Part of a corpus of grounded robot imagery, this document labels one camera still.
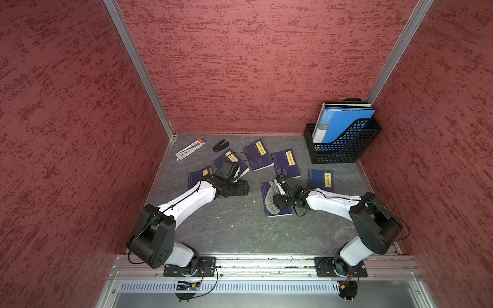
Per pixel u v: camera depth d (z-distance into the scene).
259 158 1.10
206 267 0.74
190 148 1.13
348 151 1.00
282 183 0.72
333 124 0.94
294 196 0.70
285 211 0.88
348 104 0.97
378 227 0.45
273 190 0.92
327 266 0.74
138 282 0.71
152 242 0.42
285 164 1.07
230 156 1.07
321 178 1.00
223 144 1.14
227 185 0.61
